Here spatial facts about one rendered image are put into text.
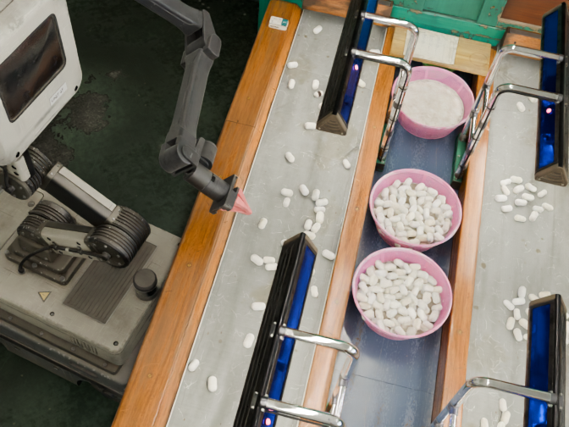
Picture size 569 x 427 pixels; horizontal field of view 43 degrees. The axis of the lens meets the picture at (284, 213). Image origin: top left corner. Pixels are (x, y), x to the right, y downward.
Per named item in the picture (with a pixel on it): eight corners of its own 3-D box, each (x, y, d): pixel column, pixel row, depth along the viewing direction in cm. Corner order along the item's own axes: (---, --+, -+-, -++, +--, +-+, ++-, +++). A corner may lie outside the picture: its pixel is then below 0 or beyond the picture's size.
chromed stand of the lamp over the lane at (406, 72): (323, 158, 223) (344, 53, 186) (334, 112, 234) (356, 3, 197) (382, 172, 222) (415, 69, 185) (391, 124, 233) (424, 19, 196)
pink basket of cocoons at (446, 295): (339, 338, 190) (344, 323, 182) (356, 254, 205) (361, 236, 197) (437, 363, 189) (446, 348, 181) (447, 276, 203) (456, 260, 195)
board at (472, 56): (389, 55, 238) (389, 52, 237) (395, 25, 246) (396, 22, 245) (487, 77, 236) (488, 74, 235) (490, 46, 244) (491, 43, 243)
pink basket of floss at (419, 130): (416, 158, 226) (423, 139, 218) (371, 101, 238) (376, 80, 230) (482, 130, 235) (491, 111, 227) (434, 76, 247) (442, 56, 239)
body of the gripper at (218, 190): (240, 177, 183) (218, 161, 180) (229, 208, 178) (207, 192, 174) (224, 185, 188) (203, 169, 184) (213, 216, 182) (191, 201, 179)
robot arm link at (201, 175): (177, 180, 176) (191, 171, 173) (184, 161, 181) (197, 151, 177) (198, 196, 180) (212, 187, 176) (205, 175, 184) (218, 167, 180)
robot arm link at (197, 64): (182, 46, 198) (210, 28, 192) (196, 58, 201) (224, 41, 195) (151, 167, 174) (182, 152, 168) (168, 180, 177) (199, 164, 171)
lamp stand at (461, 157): (449, 188, 221) (495, 87, 183) (455, 140, 232) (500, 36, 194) (510, 202, 219) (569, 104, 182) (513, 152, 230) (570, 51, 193)
